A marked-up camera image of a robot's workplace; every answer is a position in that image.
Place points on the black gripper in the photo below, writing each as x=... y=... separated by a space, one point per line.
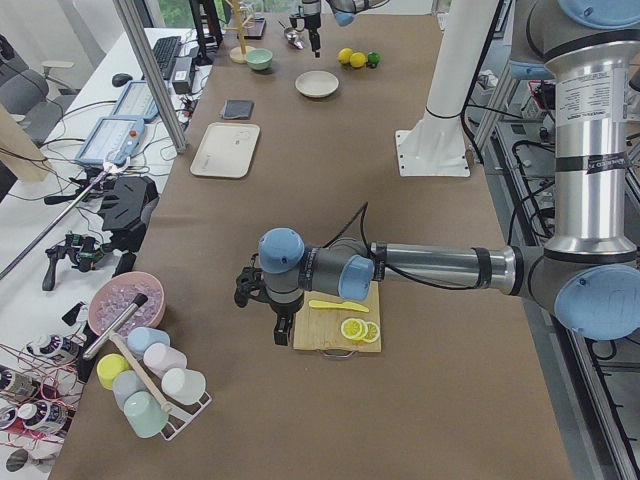
x=281 y=310
x=312 y=23

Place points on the cream round plate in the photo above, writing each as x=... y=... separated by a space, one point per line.
x=316 y=84

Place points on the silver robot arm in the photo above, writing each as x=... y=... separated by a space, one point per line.
x=585 y=275
x=344 y=11

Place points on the cream rectangular tray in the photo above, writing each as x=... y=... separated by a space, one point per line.
x=226 y=150

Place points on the metal scoop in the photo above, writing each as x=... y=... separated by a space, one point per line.
x=292 y=36

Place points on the bamboo cutting board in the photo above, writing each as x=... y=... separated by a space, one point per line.
x=320 y=329

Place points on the yellow lemon far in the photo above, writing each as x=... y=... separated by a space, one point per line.
x=344 y=56

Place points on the yellow lemon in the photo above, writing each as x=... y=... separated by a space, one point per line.
x=358 y=60
x=344 y=56

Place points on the yellow plastic knife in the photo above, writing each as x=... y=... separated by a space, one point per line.
x=343 y=305

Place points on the yellow lemon near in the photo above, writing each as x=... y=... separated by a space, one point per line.
x=358 y=60

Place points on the mint green bowl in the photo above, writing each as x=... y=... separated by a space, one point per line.
x=259 y=59

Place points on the green lime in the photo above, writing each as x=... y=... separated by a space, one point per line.
x=373 y=59

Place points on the wooden cup tree stand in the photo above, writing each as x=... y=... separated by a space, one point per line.
x=241 y=18

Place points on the lemon slice back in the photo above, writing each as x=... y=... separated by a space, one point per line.
x=371 y=333

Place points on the grey folded cloth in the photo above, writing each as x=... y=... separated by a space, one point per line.
x=234 y=109

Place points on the white cup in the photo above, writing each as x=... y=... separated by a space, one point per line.
x=184 y=385

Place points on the pink cup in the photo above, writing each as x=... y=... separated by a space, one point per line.
x=159 y=358

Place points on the white cup rack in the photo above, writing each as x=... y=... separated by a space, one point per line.
x=180 y=416

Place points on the blue cup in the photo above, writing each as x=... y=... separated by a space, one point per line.
x=141 y=338

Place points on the metal muddler stick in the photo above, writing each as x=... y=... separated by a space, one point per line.
x=90 y=352

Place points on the black keyboard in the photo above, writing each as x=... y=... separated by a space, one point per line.
x=166 y=51

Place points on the mint green cup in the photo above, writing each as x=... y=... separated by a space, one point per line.
x=144 y=414

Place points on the grey cup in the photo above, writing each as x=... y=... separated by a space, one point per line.
x=125 y=385

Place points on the pink bowl of ice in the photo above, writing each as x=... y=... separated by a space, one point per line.
x=117 y=294

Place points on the yellow cup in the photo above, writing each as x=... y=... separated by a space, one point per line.
x=109 y=367

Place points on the far teach pendant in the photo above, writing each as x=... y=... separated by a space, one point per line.
x=136 y=100

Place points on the teach pendant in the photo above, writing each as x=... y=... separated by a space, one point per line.
x=113 y=140
x=136 y=100

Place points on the black computer mouse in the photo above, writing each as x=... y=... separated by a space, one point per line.
x=120 y=79

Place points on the black hand-held gripper device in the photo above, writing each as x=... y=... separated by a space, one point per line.
x=84 y=252

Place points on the near teach pendant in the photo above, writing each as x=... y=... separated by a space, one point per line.
x=113 y=140

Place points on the metal reacher grabber stick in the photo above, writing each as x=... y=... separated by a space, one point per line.
x=109 y=168

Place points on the white camera post base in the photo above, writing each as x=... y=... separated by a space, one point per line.
x=435 y=146

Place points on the aluminium frame post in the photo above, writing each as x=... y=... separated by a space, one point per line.
x=136 y=34

